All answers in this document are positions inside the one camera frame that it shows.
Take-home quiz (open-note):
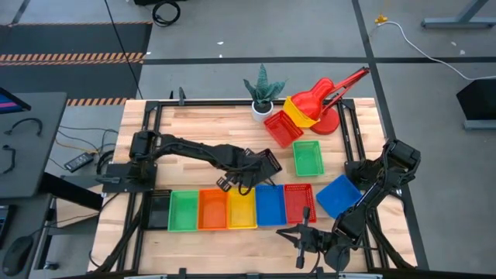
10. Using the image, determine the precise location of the black power adapter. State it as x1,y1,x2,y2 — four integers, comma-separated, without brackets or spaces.
63,151,95,174

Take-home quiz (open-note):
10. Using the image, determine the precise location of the orange plastic basket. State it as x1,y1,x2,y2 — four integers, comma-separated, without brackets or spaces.
197,188,230,232

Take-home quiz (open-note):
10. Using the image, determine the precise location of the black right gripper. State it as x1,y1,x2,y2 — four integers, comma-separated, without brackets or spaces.
275,206,331,270

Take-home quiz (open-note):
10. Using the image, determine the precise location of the white floor cable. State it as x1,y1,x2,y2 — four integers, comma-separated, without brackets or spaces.
377,20,496,82

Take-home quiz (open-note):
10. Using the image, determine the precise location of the green snake plant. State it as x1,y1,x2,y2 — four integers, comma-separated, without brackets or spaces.
243,64,288,111

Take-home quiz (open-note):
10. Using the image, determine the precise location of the thin black floor cable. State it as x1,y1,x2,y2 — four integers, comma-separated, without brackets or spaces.
103,0,144,100

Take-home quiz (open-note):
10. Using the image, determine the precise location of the grey desk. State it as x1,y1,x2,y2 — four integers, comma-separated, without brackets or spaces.
0,91,69,200

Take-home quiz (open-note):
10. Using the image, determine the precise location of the black hazard striped floor mat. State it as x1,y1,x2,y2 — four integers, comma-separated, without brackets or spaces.
0,21,153,107

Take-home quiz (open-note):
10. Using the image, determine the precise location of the grey desk foot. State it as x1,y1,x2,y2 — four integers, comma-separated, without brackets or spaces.
421,0,496,29

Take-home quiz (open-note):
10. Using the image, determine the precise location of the green plastic basket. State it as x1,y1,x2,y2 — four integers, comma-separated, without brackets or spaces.
167,189,201,233
291,139,326,178

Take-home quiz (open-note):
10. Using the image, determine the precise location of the black aluminium table frame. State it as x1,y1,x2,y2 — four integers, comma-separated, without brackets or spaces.
88,98,419,279

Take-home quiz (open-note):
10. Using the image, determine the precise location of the red desk lamp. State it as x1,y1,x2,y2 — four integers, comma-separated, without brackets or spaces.
290,66,371,136

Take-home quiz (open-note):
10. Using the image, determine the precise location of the dark desk with mouse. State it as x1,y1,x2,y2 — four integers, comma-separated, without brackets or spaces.
0,193,54,279

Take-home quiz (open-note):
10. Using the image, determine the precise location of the blue plastic basket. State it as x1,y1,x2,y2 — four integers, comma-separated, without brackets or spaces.
254,184,288,228
315,174,363,220

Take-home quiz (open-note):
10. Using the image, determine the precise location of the white plant pot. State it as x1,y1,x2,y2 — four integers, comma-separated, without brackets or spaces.
250,99,275,124

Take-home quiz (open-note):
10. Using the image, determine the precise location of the red plastic basket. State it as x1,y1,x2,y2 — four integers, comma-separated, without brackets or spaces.
263,109,305,150
284,183,318,226

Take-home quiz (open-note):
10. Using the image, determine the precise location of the coiled black cable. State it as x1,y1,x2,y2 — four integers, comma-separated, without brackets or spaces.
151,0,182,28

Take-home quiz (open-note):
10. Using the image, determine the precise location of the black computer mouse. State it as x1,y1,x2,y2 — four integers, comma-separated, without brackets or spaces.
2,235,36,277

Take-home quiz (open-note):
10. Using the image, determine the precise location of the yellow plastic basket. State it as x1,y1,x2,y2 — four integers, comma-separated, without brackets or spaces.
282,95,321,129
226,187,259,230

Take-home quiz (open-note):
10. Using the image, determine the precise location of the black box on grey foot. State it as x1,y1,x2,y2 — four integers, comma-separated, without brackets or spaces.
456,78,496,131

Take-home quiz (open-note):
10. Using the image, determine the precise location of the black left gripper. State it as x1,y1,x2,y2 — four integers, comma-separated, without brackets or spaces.
215,147,269,193

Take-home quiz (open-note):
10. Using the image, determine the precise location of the black computer monitor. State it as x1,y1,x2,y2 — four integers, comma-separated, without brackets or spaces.
0,87,33,115

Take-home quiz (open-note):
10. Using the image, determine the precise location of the black curved cable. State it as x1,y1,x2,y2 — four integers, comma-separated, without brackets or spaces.
1,144,17,175
3,117,43,137

